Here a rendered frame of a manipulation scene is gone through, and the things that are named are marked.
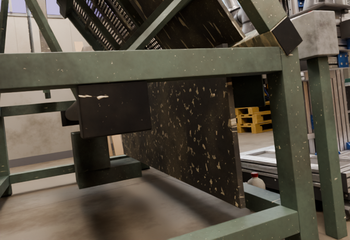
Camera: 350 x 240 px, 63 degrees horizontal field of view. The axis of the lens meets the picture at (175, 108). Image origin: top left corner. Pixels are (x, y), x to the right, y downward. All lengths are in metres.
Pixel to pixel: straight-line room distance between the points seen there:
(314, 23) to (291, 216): 0.74
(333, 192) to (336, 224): 0.13
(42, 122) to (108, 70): 4.11
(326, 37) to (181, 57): 0.65
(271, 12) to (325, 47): 0.29
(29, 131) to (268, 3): 4.25
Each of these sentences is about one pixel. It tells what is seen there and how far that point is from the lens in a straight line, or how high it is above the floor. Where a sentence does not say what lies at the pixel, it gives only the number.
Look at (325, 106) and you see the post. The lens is 1.32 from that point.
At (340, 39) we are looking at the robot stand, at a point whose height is 0.87.
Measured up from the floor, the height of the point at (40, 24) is 1.17.
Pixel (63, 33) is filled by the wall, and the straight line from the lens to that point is 5.16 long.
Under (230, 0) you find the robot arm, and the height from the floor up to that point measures 1.33.
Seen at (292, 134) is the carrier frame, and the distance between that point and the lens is 1.15.
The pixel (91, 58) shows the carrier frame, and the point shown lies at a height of 0.77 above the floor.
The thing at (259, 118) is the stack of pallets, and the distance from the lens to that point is 5.30.
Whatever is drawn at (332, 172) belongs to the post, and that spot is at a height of 0.28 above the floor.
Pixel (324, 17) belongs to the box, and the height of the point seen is 0.90.
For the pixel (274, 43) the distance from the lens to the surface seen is 1.15.
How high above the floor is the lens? 0.61
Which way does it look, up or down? level
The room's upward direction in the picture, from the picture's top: 6 degrees counter-clockwise
